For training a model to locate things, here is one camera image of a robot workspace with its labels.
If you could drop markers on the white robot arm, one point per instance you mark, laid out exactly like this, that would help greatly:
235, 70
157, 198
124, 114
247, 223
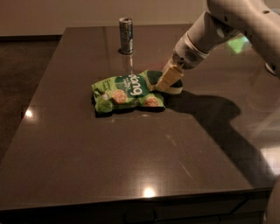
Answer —
223, 20

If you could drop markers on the dark counter drawer front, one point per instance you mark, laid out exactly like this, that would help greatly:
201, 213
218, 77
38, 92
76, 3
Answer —
238, 207

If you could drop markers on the silver blue drink can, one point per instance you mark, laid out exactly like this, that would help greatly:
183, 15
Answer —
126, 35

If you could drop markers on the green rice chip bag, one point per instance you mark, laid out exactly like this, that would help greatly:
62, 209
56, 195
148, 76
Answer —
125, 92

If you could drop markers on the green yellow sponge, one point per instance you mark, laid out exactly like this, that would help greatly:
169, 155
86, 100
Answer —
152, 78

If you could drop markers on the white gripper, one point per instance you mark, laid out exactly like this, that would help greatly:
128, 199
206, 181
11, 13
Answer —
186, 57

